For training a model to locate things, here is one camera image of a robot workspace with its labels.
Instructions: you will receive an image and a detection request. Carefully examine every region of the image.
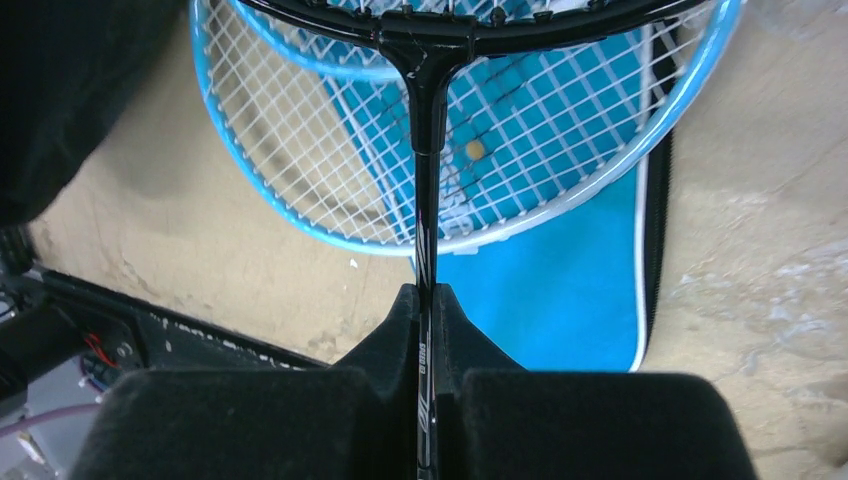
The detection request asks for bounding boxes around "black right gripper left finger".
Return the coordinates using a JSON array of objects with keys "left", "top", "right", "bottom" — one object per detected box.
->
[{"left": 70, "top": 285, "right": 419, "bottom": 479}]

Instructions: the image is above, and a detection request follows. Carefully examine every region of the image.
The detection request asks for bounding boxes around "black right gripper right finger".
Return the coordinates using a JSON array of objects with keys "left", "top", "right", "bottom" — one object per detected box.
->
[{"left": 432, "top": 284, "right": 756, "bottom": 479}]

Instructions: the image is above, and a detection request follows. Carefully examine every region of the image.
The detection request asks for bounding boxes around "black Crossway racket cover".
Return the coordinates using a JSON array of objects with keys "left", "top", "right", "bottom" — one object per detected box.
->
[{"left": 1, "top": 1, "right": 186, "bottom": 227}]

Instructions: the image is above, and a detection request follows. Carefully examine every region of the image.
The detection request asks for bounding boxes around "light blue badminton racket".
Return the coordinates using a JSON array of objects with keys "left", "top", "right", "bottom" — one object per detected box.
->
[
  {"left": 195, "top": 1, "right": 745, "bottom": 256},
  {"left": 188, "top": 0, "right": 478, "bottom": 258}
]

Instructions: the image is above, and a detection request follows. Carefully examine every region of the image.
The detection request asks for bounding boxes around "blue racket cover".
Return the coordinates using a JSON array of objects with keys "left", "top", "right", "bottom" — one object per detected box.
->
[{"left": 331, "top": 26, "right": 677, "bottom": 374}]

